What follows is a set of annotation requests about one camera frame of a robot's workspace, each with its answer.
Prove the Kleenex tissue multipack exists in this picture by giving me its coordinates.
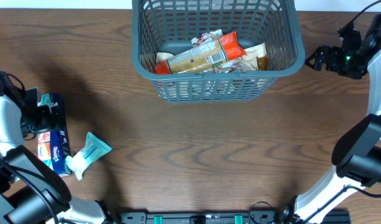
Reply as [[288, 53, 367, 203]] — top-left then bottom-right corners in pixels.
[[37, 93, 71, 177]]

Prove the teal white wipes pouch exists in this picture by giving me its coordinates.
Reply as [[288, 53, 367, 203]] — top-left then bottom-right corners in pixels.
[[66, 132, 112, 180]]

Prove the clear brown pastry bag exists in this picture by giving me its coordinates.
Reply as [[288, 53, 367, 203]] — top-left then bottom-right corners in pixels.
[[218, 43, 269, 73]]

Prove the bread bag with grain print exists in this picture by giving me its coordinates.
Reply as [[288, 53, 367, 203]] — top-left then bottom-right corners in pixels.
[[191, 29, 223, 47]]

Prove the red orange cracker pack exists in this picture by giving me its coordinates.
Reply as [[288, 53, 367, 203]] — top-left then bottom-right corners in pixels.
[[154, 31, 246, 75]]

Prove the beige brown bread bag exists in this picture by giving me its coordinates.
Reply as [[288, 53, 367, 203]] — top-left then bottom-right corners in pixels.
[[155, 52, 175, 64]]

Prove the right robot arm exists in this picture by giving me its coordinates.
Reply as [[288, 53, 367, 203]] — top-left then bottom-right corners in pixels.
[[278, 14, 381, 223]]

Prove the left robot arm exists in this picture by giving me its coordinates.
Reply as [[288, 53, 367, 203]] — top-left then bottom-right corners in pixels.
[[0, 71, 121, 223]]

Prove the grey plastic laundry basket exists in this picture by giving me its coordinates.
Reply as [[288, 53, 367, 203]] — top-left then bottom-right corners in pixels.
[[132, 0, 305, 103]]

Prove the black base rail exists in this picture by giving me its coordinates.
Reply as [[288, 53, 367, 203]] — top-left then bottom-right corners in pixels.
[[118, 208, 352, 224]]

